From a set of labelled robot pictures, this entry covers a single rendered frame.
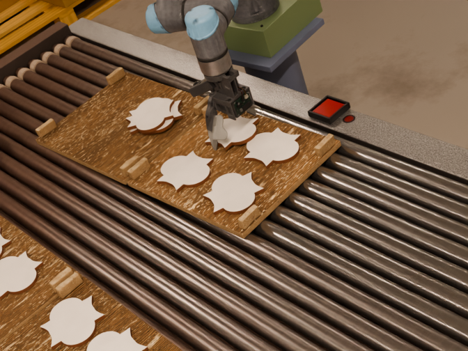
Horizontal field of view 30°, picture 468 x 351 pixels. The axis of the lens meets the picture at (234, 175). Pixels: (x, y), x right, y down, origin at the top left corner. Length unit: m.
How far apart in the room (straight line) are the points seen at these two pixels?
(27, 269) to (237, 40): 0.99
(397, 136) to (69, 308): 0.84
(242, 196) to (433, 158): 0.44
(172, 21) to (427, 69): 2.00
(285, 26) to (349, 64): 1.51
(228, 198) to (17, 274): 0.51
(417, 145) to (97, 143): 0.86
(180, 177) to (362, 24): 2.42
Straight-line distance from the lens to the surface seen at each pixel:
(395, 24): 4.31
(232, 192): 2.00
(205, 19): 1.97
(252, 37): 2.58
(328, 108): 2.19
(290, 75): 2.70
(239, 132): 2.16
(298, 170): 2.01
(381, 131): 2.10
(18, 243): 2.17
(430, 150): 2.01
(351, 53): 4.17
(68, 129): 2.48
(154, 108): 2.34
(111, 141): 2.35
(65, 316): 1.89
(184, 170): 2.12
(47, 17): 5.22
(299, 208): 1.95
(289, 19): 2.62
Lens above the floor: 2.17
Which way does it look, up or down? 37 degrees down
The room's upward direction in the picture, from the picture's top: 20 degrees counter-clockwise
